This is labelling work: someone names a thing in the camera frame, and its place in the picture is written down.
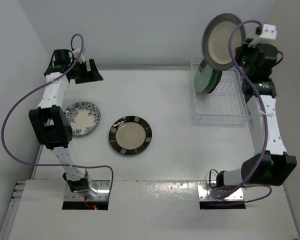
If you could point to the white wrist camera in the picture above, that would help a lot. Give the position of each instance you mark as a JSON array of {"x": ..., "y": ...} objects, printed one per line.
[
  {"x": 267, "y": 36},
  {"x": 78, "y": 53}
]

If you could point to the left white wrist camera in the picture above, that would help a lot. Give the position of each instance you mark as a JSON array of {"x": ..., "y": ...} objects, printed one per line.
[{"x": 78, "y": 53}]

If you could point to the grey rimmed plate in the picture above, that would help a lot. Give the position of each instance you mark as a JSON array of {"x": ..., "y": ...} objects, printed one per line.
[
  {"x": 215, "y": 41},
  {"x": 220, "y": 75}
]

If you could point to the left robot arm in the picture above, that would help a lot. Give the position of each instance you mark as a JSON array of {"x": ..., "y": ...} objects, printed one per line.
[{"x": 49, "y": 122}]

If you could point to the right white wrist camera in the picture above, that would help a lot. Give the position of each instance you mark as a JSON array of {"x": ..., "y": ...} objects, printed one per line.
[{"x": 267, "y": 36}]

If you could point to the blue floral white plate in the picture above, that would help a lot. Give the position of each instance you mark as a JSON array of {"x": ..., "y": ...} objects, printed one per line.
[{"x": 83, "y": 117}]

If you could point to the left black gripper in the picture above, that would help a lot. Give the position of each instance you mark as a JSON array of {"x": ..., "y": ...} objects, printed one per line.
[{"x": 91, "y": 76}]

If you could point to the metal base plate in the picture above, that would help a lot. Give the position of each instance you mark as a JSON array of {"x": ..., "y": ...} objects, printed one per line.
[
  {"x": 207, "y": 194},
  {"x": 100, "y": 192}
]

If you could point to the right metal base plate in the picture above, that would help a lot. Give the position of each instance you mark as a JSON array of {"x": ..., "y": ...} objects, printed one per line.
[{"x": 207, "y": 194}]

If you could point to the teal flower plate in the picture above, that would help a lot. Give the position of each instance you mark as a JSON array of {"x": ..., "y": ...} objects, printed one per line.
[
  {"x": 213, "y": 81},
  {"x": 202, "y": 76}
]

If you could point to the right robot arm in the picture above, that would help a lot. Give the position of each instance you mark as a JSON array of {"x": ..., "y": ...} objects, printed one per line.
[{"x": 271, "y": 164}]

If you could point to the black patterned rim plate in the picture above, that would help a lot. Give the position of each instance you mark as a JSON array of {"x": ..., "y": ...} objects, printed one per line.
[{"x": 130, "y": 135}]

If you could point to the white wire dish rack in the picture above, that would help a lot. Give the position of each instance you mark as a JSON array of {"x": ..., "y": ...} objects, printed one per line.
[{"x": 225, "y": 106}]

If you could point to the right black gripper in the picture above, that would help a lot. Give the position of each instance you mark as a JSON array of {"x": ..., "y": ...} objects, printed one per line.
[{"x": 244, "y": 48}]

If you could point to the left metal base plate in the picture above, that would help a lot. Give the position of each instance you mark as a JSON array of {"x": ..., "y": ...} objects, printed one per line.
[{"x": 100, "y": 192}]

